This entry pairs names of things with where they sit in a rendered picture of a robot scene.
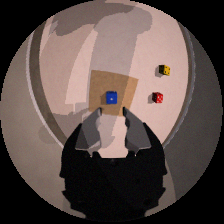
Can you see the brown square mat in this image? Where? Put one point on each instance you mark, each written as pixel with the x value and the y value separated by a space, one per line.
pixel 103 81

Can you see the red die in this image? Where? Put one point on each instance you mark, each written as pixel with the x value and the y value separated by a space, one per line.
pixel 157 97

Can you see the yellow die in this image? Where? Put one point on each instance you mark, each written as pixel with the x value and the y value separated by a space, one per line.
pixel 165 70

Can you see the blue die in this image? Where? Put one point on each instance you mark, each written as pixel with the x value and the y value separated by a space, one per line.
pixel 111 97

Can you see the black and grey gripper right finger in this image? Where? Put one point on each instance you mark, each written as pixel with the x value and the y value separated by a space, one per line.
pixel 142 140

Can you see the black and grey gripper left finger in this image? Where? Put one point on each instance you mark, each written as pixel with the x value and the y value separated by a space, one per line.
pixel 84 140

